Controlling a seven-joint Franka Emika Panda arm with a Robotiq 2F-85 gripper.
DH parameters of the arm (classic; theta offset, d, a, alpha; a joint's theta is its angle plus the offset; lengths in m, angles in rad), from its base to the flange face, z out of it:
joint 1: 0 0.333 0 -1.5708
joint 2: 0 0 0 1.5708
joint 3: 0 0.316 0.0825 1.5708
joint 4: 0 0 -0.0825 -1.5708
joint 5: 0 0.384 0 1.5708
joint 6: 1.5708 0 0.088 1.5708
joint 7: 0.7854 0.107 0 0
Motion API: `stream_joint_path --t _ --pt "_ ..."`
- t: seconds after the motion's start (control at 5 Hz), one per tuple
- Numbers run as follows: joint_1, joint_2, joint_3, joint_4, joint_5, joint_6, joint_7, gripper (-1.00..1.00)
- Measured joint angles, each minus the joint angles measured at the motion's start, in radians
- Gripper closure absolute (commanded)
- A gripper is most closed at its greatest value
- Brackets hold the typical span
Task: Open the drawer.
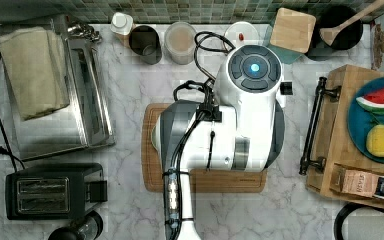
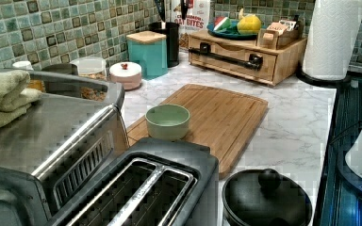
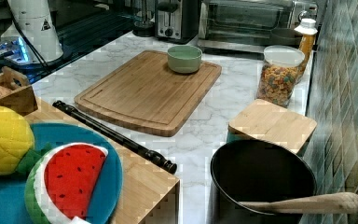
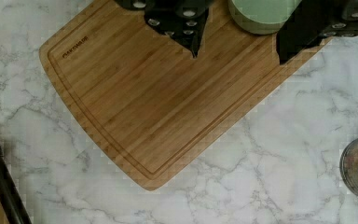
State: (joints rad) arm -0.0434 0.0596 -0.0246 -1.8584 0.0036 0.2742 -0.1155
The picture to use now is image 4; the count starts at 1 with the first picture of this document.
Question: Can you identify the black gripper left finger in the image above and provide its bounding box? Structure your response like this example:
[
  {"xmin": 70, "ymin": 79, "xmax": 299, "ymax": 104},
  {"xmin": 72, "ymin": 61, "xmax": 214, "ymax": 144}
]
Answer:
[{"xmin": 114, "ymin": 0, "xmax": 212, "ymax": 58}]

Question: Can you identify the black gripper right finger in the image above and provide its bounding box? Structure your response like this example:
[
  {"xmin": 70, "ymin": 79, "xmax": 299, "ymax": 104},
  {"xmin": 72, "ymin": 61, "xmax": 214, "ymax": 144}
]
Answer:
[{"xmin": 276, "ymin": 0, "xmax": 358, "ymax": 64}]

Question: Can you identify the light green plate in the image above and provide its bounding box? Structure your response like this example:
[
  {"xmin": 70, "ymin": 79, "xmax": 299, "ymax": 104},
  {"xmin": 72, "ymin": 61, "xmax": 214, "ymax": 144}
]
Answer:
[{"xmin": 227, "ymin": 0, "xmax": 302, "ymax": 35}]

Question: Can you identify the bamboo cutting board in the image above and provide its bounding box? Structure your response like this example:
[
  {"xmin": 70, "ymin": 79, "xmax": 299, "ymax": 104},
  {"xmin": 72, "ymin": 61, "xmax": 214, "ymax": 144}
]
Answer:
[{"xmin": 38, "ymin": 0, "xmax": 334, "ymax": 191}]

